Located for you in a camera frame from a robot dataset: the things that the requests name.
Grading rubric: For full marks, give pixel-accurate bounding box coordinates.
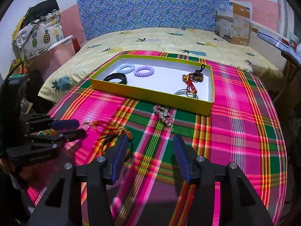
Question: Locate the cardboard bedding package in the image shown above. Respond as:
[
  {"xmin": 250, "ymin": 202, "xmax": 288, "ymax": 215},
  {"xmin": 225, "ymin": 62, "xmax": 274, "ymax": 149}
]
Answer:
[{"xmin": 214, "ymin": 0, "xmax": 253, "ymax": 46}]

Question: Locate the pink green plaid cloth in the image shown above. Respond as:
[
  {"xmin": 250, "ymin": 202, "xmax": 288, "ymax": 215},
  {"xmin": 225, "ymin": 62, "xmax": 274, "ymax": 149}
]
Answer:
[{"xmin": 26, "ymin": 50, "xmax": 288, "ymax": 226}]

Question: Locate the dark shiny side table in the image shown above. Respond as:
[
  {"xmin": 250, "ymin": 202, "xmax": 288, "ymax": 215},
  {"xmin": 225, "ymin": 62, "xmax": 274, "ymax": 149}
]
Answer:
[{"xmin": 250, "ymin": 28, "xmax": 301, "ymax": 104}]

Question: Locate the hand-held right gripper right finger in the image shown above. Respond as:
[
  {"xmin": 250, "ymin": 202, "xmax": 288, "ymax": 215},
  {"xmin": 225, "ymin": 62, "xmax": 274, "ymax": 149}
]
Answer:
[{"xmin": 173, "ymin": 134, "xmax": 275, "ymax": 226}]

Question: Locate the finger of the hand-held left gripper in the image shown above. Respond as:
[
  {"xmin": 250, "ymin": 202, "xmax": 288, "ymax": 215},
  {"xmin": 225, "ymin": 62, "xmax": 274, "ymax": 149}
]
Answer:
[
  {"xmin": 25, "ymin": 129, "xmax": 87, "ymax": 149},
  {"xmin": 20, "ymin": 114, "xmax": 80, "ymax": 132}
]

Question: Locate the red orange braided cord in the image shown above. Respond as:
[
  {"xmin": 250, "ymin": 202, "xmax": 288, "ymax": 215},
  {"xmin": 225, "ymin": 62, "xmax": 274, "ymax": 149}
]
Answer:
[{"xmin": 83, "ymin": 121, "xmax": 132, "ymax": 146}]

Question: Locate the yellow shallow box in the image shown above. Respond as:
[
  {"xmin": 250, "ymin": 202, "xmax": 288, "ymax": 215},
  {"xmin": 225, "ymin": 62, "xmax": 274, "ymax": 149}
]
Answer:
[{"xmin": 90, "ymin": 55, "xmax": 214, "ymax": 116}]

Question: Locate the light blue spiral bracelet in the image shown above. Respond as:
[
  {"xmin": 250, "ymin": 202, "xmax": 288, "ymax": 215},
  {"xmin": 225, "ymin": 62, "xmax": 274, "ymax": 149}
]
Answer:
[{"xmin": 117, "ymin": 63, "xmax": 135, "ymax": 74}]

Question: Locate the pink bin with white lid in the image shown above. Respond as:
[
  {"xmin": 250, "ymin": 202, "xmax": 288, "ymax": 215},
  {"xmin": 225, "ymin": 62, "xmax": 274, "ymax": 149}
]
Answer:
[{"xmin": 28, "ymin": 36, "xmax": 77, "ymax": 76}]

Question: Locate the blue floral headboard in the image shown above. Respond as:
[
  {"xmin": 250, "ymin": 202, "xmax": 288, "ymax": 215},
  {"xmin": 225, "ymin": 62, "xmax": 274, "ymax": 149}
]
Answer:
[{"xmin": 75, "ymin": 0, "xmax": 230, "ymax": 40}]

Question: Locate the black cord with metal piece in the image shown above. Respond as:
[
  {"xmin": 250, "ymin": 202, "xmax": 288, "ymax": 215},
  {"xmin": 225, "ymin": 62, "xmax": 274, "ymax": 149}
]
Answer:
[{"xmin": 101, "ymin": 134, "xmax": 135, "ymax": 164}]

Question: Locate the black wristband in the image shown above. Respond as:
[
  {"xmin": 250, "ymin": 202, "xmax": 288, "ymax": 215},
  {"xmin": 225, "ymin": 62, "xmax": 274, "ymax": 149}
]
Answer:
[{"xmin": 103, "ymin": 73, "xmax": 128, "ymax": 86}]

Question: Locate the beaded charm with red cord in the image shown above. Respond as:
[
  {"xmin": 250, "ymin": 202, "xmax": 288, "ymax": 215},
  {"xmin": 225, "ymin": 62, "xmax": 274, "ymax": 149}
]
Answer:
[{"xmin": 182, "ymin": 64, "xmax": 207, "ymax": 94}]

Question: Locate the purple spiral bracelet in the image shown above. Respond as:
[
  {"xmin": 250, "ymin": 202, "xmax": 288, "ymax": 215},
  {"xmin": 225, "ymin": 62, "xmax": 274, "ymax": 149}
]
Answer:
[{"xmin": 134, "ymin": 66, "xmax": 154, "ymax": 78}]

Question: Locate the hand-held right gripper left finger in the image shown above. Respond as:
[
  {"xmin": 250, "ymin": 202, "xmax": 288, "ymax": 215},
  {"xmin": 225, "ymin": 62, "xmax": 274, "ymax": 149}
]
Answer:
[{"xmin": 27, "ymin": 133, "xmax": 130, "ymax": 226}]

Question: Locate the yellow pineapple print bedsheet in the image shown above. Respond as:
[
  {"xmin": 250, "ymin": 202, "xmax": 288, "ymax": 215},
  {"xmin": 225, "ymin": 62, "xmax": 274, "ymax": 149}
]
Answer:
[{"xmin": 38, "ymin": 27, "xmax": 285, "ymax": 99}]

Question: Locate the window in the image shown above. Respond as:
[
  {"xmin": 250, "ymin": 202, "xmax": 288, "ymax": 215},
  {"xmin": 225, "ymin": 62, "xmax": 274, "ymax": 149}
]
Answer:
[{"xmin": 277, "ymin": 0, "xmax": 301, "ymax": 47}]

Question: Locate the black bag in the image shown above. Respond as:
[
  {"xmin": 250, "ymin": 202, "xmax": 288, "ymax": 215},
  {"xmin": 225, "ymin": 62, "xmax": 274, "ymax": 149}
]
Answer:
[{"xmin": 24, "ymin": 0, "xmax": 60, "ymax": 25}]

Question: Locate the silver chain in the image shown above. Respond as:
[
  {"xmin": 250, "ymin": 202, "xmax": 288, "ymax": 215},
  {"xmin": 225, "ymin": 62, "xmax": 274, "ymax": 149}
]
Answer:
[{"xmin": 153, "ymin": 105, "xmax": 174, "ymax": 126}]

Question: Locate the pineapple print bag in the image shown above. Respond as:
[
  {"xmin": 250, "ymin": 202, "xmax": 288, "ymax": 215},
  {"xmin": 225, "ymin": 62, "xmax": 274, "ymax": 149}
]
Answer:
[{"xmin": 13, "ymin": 13, "xmax": 63, "ymax": 63}]

